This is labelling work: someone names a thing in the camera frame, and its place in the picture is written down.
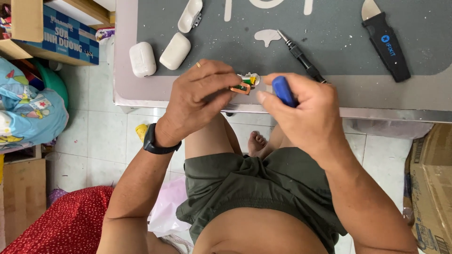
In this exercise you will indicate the person's right hand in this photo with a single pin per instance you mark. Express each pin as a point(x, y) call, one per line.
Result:
point(314, 113)

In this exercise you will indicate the person's left hand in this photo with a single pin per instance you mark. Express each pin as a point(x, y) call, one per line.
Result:
point(187, 98)

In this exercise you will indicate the small circuit board with coil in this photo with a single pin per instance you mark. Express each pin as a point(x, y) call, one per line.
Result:
point(247, 83)

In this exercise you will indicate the person's left leg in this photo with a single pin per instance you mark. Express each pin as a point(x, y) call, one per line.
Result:
point(208, 137)

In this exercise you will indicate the person's leg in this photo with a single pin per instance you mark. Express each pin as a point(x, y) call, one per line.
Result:
point(208, 137)
point(277, 139)

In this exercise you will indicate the person's right leg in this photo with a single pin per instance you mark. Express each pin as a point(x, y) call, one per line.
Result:
point(277, 139)

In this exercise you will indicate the white empty case shell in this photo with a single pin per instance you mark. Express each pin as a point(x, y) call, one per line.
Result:
point(175, 51)

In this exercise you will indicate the black wrist watch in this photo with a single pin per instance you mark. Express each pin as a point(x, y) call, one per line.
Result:
point(150, 141)

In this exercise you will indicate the small yellow object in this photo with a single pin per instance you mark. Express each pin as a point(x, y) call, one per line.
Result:
point(142, 132)

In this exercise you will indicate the black precision screwdriver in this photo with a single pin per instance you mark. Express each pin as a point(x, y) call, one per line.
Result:
point(300, 56)

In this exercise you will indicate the white rounded earbud case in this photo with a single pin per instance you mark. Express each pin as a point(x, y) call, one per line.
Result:
point(142, 59)

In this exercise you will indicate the person's bare foot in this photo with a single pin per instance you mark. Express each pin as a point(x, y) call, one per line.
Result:
point(256, 143)

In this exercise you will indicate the grey work mat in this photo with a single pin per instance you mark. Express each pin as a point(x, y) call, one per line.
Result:
point(335, 42)

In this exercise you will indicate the white case lid with hinge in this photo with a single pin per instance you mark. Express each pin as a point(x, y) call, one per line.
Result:
point(189, 16)

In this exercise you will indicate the white flat plastic piece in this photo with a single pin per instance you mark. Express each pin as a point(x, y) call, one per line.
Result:
point(267, 36)

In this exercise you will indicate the green shorts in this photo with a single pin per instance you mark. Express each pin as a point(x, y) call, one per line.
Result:
point(261, 187)

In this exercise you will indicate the black opening tool metal blade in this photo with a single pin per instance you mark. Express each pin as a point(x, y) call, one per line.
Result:
point(386, 44)

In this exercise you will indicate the pink plastic bag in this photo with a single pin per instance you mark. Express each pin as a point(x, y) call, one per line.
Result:
point(169, 208)

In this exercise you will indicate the person's bare torso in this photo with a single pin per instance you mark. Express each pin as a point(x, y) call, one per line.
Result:
point(257, 234)

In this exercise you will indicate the wooden white shelf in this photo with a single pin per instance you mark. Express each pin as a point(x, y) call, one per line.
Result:
point(84, 10)

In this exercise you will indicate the green plastic basin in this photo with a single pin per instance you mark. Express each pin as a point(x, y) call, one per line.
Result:
point(53, 81)

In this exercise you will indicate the brown cardboard box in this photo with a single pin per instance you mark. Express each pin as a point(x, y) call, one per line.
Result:
point(430, 190)

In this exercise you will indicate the blue printed cardboard box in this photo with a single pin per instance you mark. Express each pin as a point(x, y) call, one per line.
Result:
point(60, 35)

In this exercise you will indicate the light blue cartoon print cloth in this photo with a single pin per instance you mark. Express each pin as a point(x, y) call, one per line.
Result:
point(28, 109)

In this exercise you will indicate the red white-dotted cloth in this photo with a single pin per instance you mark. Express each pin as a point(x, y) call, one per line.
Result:
point(67, 225)

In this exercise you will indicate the wooden board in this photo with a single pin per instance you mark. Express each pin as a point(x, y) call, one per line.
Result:
point(23, 197)

